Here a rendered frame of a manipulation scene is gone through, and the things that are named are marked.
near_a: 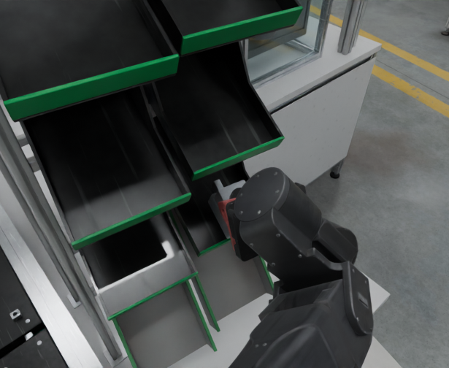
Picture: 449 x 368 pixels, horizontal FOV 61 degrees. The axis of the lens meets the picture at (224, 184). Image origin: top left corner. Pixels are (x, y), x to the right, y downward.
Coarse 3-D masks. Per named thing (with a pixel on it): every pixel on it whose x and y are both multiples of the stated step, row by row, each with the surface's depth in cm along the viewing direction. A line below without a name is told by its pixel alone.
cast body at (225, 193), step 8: (216, 184) 57; (232, 184) 53; (240, 184) 53; (216, 192) 57; (224, 192) 52; (232, 192) 51; (216, 200) 54; (216, 208) 55; (216, 216) 56; (224, 224) 54; (224, 232) 55
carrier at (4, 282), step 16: (0, 256) 83; (0, 272) 80; (0, 288) 78; (16, 288) 78; (0, 304) 75; (16, 304) 75; (32, 304) 75; (0, 320) 73; (32, 320) 73; (0, 336) 71; (16, 336) 71; (0, 352) 70
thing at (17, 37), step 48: (0, 0) 31; (48, 0) 32; (96, 0) 33; (144, 0) 32; (0, 48) 29; (48, 48) 30; (96, 48) 31; (144, 48) 32; (48, 96) 27; (96, 96) 30
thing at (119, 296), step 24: (168, 216) 55; (120, 240) 54; (144, 240) 55; (168, 240) 56; (96, 264) 52; (120, 264) 53; (144, 264) 54; (168, 264) 55; (192, 264) 53; (96, 288) 49; (120, 288) 52; (144, 288) 53; (168, 288) 51; (120, 312) 49
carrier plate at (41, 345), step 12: (36, 336) 71; (48, 336) 71; (24, 348) 69; (36, 348) 69; (48, 348) 69; (0, 360) 68; (12, 360) 68; (24, 360) 68; (36, 360) 68; (48, 360) 68; (60, 360) 68
